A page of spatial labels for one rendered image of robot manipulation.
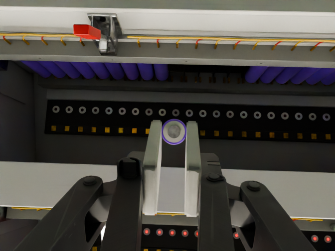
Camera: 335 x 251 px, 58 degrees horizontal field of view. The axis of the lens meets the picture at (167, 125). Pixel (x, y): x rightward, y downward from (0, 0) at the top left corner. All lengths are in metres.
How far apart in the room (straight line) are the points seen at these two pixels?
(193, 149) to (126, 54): 0.19
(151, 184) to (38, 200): 0.20
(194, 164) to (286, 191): 0.19
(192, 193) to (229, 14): 0.19
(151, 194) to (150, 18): 0.19
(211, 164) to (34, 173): 0.22
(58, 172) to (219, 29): 0.22
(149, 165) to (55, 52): 0.23
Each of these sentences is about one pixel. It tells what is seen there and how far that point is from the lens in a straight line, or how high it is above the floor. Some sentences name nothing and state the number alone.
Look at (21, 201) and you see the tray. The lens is 0.35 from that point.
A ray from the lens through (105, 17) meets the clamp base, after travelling 0.31.
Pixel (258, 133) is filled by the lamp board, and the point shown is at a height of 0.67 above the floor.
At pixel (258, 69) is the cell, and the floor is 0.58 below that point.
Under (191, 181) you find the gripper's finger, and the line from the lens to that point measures 0.16.
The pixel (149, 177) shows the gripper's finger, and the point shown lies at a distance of 0.16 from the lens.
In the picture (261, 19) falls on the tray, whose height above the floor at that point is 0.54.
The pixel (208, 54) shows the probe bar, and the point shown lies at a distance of 0.34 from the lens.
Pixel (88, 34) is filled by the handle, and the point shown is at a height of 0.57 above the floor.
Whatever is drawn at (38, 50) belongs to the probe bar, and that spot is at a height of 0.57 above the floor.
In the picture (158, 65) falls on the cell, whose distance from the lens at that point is 0.37.
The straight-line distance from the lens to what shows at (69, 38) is 0.36.
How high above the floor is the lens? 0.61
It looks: 8 degrees up
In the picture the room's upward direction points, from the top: 179 degrees counter-clockwise
